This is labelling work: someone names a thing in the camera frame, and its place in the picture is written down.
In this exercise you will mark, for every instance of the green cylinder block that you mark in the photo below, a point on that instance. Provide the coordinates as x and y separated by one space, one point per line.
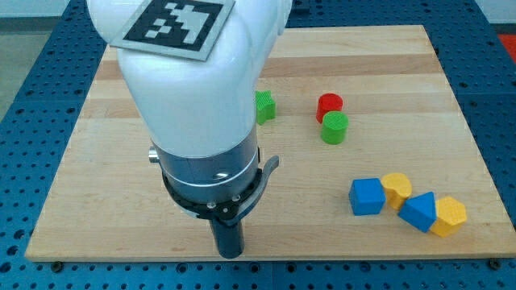
334 127

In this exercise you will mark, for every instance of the black white fiducial marker plate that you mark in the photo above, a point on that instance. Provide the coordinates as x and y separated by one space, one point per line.
179 28

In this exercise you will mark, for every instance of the red cylinder block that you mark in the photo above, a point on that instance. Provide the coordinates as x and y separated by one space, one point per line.
328 102

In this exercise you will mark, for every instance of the blue triangle block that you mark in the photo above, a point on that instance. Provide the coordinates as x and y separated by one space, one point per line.
420 211

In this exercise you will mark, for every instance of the dark cylindrical pusher stick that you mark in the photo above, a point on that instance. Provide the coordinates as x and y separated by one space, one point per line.
228 239

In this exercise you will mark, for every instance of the blue cube block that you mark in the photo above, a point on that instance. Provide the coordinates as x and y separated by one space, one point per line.
366 196

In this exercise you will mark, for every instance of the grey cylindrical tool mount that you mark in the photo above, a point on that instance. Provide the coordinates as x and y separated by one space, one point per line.
223 187

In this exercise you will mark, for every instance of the yellow hexagon block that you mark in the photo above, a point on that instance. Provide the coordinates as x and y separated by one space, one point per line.
451 214

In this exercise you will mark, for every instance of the yellow heart block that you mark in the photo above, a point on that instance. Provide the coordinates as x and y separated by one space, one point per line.
397 188

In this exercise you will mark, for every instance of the green star block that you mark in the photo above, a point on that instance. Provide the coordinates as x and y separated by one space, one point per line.
265 106

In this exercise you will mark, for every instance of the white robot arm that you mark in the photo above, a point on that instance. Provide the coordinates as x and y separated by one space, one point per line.
192 68

